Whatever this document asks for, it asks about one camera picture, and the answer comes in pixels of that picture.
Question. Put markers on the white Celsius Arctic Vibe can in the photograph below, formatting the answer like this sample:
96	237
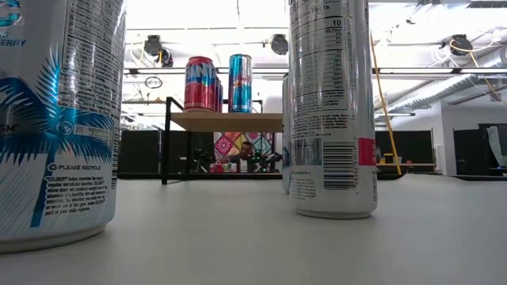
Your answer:
285	138

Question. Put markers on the blue silver Red Bull can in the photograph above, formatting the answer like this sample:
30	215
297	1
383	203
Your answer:
239	85

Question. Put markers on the white Celsius Peach Vibe can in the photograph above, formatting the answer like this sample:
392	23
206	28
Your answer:
332	118

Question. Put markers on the white Celsius can blue palm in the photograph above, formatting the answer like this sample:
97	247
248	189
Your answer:
59	138

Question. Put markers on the person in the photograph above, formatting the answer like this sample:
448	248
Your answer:
246	152

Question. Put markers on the long ceiling light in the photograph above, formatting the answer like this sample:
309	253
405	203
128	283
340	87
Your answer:
178	71
435	71

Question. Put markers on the black partition panel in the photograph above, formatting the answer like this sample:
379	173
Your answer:
471	150
138	152
412	146

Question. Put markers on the black ceiling device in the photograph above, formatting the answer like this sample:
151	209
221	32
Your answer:
166	58

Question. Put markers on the wooden shelf black frame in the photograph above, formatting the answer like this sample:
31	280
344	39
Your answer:
237	122

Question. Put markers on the colourful wall art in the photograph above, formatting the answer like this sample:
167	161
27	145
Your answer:
226	144

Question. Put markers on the white ceiling duct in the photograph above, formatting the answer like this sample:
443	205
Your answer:
443	89

